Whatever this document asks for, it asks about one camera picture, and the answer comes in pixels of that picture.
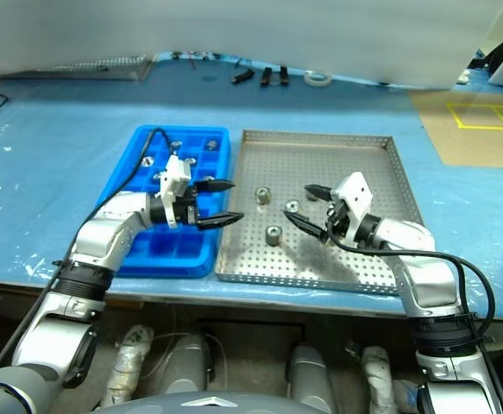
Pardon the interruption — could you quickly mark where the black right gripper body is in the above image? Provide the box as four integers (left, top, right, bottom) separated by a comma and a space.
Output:
324, 188, 351, 242

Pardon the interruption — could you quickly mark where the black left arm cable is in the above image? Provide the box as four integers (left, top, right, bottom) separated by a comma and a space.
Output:
0, 127, 181, 376

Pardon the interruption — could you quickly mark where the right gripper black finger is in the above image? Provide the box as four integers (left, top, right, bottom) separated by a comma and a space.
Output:
280, 209, 329, 243
304, 183, 335, 203

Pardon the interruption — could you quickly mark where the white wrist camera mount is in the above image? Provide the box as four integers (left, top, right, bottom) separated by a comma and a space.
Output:
154, 154, 192, 229
334, 171, 373, 249

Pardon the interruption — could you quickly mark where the grey rounded robot leg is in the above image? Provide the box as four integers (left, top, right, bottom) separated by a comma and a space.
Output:
163, 333, 212, 396
286, 344, 335, 403

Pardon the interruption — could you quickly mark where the small parts clutter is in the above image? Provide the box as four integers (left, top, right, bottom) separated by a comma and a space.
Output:
170, 49, 223, 72

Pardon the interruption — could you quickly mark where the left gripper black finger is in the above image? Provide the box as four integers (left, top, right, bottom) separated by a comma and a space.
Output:
197, 211, 246, 231
194, 179, 237, 195

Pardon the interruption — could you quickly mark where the blue compartment tray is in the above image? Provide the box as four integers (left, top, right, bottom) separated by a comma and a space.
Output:
93, 124, 231, 279

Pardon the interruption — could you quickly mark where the white tape roll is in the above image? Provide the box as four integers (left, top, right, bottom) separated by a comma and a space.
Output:
303, 70, 333, 88

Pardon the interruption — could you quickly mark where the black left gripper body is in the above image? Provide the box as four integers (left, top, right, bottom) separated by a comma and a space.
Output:
174, 182, 202, 229

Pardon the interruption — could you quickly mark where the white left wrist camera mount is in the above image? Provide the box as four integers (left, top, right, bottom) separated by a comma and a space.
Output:
154, 154, 192, 229

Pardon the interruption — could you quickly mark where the white wrapped table leg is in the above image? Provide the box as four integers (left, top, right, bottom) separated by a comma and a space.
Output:
360, 344, 398, 414
101, 324, 155, 409

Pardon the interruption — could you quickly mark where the long perforated metal tray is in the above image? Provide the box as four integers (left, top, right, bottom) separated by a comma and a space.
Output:
0, 54, 155, 83

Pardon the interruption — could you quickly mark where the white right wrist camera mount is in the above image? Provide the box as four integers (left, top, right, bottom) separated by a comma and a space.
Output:
334, 171, 373, 249

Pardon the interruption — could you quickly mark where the cardboard sheet with yellow tape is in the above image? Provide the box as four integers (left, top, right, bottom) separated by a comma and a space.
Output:
409, 88, 503, 169

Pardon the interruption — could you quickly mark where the grey robot torso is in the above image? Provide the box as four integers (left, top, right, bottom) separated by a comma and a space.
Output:
85, 389, 335, 414

